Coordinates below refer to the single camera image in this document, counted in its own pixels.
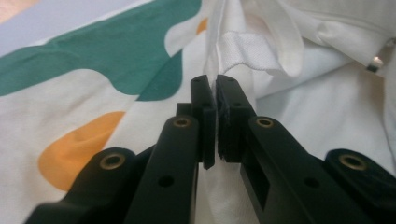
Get white tote bag coloured shapes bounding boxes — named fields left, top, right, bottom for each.
left=0, top=0, right=396, bottom=224

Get pale blue table mat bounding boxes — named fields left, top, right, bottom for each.
left=0, top=0, right=157, bottom=59

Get small silver metal piece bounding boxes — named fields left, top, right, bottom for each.
left=366, top=36, right=396, bottom=75

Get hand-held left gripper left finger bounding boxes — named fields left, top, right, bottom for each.
left=124, top=74, right=218, bottom=224

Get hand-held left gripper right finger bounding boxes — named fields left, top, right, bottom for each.
left=216, top=74, right=375, bottom=224

